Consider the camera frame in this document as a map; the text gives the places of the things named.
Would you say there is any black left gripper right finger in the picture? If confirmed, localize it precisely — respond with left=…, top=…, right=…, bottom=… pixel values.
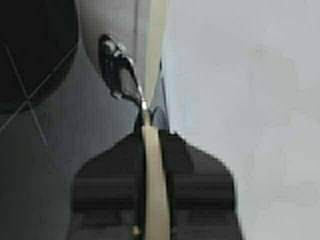
left=159, top=130, right=245, bottom=240

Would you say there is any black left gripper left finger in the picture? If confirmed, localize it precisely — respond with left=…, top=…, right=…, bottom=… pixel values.
left=65, top=112, right=146, bottom=240

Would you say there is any cream pan handle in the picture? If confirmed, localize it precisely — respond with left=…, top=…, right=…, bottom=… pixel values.
left=141, top=0, right=172, bottom=240

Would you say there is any dark round sink drain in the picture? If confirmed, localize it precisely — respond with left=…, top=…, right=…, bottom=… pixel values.
left=0, top=0, right=79, bottom=114

